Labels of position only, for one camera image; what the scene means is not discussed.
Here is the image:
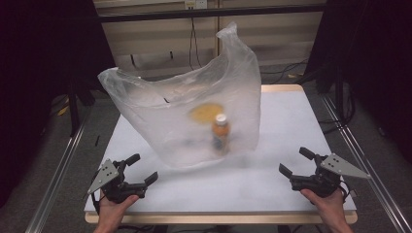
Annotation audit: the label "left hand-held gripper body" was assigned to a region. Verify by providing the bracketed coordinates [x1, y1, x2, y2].
[86, 158, 148, 205]

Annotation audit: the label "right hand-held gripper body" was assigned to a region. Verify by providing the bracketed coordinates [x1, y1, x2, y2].
[290, 152, 372, 199]

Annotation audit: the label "translucent white plastic bag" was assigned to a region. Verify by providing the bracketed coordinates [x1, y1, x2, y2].
[97, 21, 262, 170]

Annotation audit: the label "person's left hand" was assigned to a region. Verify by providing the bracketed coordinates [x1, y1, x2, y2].
[93, 193, 141, 233]

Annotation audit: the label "person's right hand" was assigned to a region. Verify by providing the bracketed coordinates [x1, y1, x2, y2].
[299, 187, 350, 228]

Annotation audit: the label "black metal stand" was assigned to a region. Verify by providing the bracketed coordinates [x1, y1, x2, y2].
[333, 64, 346, 120]
[67, 82, 82, 138]

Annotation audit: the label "orange drink bottle white cap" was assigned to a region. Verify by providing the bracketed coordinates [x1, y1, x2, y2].
[211, 113, 231, 156]

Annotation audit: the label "round yellow item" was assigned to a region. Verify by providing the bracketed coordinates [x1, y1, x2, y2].
[189, 102, 225, 125]

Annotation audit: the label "black curtain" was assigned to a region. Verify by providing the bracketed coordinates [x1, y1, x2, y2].
[0, 0, 117, 208]
[304, 0, 412, 163]

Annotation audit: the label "black horizontal bar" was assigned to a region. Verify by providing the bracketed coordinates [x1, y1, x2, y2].
[96, 4, 326, 23]

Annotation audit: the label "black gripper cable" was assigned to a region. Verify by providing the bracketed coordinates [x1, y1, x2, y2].
[338, 180, 354, 203]
[86, 188, 103, 216]

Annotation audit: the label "aluminium floor rail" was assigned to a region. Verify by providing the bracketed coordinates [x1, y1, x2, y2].
[24, 106, 93, 233]
[320, 94, 412, 233]

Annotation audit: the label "black floor cables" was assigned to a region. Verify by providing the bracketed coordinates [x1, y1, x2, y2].
[258, 58, 310, 84]

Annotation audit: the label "black hanging cables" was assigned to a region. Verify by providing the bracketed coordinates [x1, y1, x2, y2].
[189, 17, 203, 72]

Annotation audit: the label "white wall socket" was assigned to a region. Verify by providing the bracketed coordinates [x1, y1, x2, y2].
[184, 0, 208, 10]

